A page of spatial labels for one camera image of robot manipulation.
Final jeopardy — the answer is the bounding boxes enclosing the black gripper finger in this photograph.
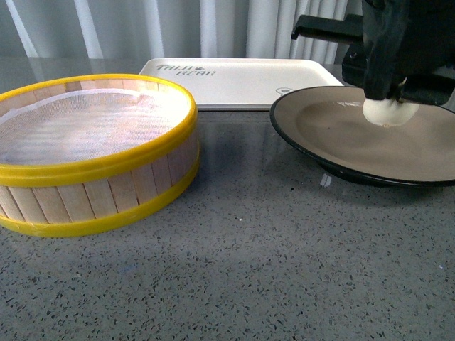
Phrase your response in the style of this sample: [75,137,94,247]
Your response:
[363,1,415,100]

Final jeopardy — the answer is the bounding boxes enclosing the yellow rimmed bamboo steamer basket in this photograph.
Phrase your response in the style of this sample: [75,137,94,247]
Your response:
[1,74,200,237]

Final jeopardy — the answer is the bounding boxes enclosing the white steamed bun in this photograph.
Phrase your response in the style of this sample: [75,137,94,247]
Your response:
[363,99,419,128]

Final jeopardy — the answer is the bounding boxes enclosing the grey pleated curtain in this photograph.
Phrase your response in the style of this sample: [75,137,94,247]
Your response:
[1,1,362,64]

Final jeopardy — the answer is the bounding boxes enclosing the white mesh steamer liner cloth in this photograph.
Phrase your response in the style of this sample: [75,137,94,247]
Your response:
[1,89,191,165]

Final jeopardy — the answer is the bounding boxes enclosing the white bear print tray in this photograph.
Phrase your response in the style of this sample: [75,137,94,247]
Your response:
[140,58,342,111]

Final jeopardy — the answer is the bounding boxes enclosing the brown plate with black rim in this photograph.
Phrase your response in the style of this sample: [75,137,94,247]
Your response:
[270,86,454,187]

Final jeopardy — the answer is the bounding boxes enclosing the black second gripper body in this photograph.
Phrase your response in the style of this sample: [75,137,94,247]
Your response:
[291,1,454,105]

